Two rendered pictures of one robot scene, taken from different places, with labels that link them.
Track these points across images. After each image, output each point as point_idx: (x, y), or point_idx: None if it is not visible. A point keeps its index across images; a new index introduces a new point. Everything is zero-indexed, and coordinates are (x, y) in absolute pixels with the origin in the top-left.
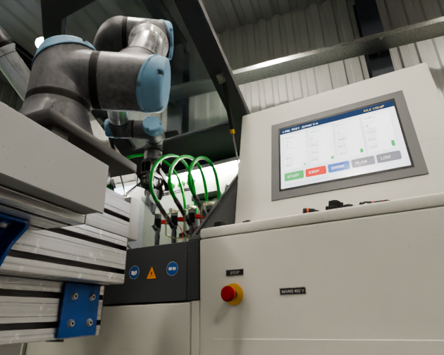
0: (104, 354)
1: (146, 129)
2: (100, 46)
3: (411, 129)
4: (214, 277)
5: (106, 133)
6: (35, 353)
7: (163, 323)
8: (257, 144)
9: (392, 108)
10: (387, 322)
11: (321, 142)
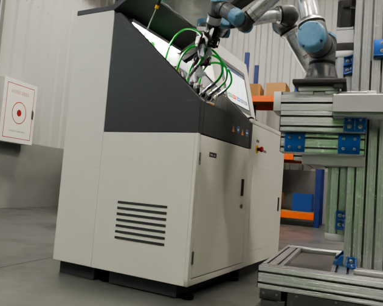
0: (229, 166)
1: (228, 35)
2: (291, 19)
3: (247, 95)
4: (254, 141)
5: (228, 26)
6: (205, 163)
7: (244, 156)
8: (217, 64)
9: (244, 81)
10: (272, 164)
11: (233, 82)
